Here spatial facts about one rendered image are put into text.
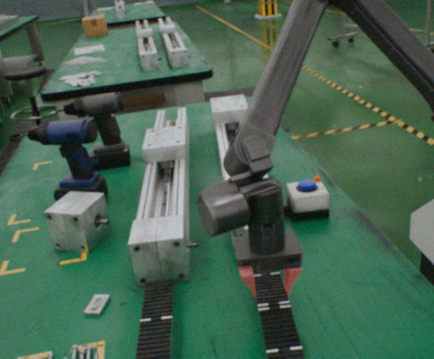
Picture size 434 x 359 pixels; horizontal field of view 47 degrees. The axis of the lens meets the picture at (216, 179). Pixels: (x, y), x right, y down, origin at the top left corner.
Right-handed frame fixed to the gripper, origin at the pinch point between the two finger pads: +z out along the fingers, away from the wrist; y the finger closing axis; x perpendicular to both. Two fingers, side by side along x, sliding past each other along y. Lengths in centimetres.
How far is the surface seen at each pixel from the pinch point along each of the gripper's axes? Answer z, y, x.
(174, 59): -2, 22, -212
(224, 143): -5, 4, -59
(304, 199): -2.1, -11.6, -27.4
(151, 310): 0.1, 19.9, 1.1
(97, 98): -18, 38, -74
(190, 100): 20, 16, -203
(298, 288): 3.2, -5.4, -4.4
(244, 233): -0.1, 2.4, -19.4
